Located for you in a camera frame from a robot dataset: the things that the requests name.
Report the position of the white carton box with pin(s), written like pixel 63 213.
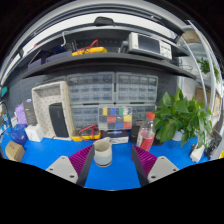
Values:
pixel 34 133

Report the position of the blue carton box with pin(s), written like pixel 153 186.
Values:
pixel 18 135

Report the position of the potted green plant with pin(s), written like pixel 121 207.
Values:
pixel 180 116

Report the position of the clear organiser box coloured parts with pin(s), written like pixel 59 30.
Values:
pixel 115 118

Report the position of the beige ceramic cup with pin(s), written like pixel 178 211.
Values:
pixel 102 153

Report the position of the dark grey flat box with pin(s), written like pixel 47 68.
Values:
pixel 30 111

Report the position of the white pegboard tray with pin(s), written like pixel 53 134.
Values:
pixel 41 100

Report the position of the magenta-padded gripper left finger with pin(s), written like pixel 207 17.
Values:
pixel 68 168

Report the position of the black rectangular speaker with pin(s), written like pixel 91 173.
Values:
pixel 59 120

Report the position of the clear red-capped drink bottle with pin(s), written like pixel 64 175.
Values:
pixel 146 135

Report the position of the brown cardboard box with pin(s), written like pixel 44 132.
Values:
pixel 15 151

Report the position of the small white adapter block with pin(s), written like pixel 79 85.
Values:
pixel 196 154

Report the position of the white metal shelf rack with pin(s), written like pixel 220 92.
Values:
pixel 206 66

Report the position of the purple plastic bag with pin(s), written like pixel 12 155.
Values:
pixel 20 115

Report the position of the black flat case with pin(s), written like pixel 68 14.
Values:
pixel 135 131

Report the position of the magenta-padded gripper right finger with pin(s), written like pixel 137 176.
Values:
pixel 160 166

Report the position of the black and white carton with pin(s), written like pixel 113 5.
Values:
pixel 118 137

